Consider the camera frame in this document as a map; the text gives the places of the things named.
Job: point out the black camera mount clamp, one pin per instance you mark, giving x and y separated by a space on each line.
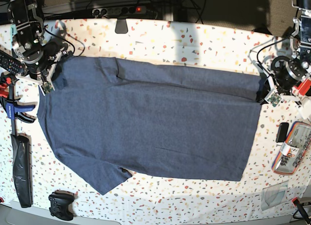
121 26

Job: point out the red clamp piece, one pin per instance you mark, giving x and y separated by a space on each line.
5 82

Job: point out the blue grey T-shirt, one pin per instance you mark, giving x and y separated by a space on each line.
109 117

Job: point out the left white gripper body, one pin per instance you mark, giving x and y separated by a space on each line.
281 89

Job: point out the red black clamp handle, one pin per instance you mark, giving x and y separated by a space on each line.
300 213

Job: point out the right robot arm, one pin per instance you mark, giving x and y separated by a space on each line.
38 58

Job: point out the striped transparent pencil case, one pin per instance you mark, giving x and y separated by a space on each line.
293 149

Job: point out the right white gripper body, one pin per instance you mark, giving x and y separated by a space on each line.
43 76

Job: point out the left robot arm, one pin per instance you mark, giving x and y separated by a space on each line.
285 73

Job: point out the black TV remote control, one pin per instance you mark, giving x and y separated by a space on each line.
11 65

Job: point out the small black box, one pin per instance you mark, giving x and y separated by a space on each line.
282 132

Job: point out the black red clamp tool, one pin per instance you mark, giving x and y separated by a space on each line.
302 88

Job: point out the clear plastic bag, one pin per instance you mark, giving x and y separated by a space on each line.
273 196

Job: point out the black game controller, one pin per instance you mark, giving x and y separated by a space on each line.
60 205

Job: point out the blue black bar clamp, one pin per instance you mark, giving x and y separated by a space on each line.
12 108

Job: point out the light blue highlighter marker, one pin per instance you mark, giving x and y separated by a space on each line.
13 30

